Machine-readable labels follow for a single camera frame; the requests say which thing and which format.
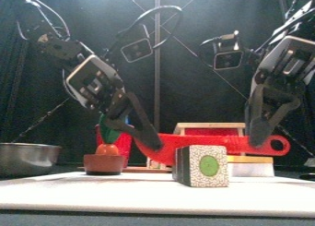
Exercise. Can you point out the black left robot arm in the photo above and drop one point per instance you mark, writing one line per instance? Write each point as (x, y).
(49, 42)

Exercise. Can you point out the toy carrot with green leaves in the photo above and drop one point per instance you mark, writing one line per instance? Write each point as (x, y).
(107, 149)

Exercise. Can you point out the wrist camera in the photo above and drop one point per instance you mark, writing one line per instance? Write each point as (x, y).
(137, 49)
(227, 59)

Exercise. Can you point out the red plastic cup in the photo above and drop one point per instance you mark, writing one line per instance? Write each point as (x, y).
(124, 143)

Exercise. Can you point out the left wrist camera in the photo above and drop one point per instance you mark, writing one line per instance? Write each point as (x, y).
(137, 49)

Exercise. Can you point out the small white sushi piece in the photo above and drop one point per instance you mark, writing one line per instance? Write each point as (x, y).
(153, 165)

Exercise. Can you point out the vertical metal frame pole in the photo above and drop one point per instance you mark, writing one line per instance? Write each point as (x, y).
(157, 91)

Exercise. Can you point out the yellow and white sponge block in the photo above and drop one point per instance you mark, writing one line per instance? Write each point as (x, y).
(255, 166)

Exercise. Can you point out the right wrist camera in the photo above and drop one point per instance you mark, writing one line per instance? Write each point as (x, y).
(227, 59)

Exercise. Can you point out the large green sushi roll piece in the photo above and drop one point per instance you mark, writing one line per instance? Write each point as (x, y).
(204, 166)

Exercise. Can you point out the wooden tray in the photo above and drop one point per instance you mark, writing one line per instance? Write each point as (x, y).
(135, 170)

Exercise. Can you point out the red toy knife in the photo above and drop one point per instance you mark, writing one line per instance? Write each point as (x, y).
(192, 140)

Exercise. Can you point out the brown toy flower pot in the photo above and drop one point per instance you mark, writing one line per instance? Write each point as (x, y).
(104, 164)

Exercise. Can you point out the wooden box with red side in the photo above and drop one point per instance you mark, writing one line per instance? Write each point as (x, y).
(208, 126)

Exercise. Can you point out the white cutting board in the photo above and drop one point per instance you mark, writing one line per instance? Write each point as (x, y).
(123, 196)

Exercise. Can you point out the metal bowl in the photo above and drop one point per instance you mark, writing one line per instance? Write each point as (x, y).
(27, 159)

